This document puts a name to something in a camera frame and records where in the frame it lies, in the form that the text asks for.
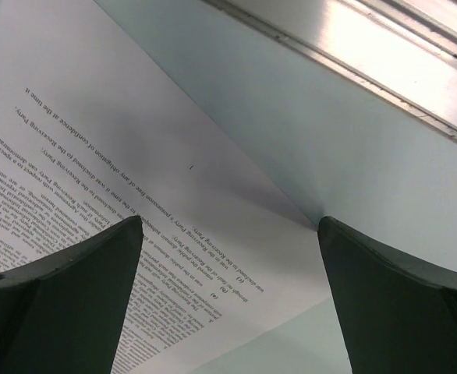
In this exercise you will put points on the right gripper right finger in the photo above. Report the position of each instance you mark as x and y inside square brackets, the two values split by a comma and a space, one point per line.
[397, 313]

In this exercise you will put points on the aluminium rail right side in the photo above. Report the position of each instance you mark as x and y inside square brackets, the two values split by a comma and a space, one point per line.
[403, 51]

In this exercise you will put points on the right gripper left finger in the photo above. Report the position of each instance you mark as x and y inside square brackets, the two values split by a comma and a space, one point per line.
[64, 313]

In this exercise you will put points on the printed paper sheet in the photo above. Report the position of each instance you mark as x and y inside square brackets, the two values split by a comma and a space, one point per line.
[92, 131]

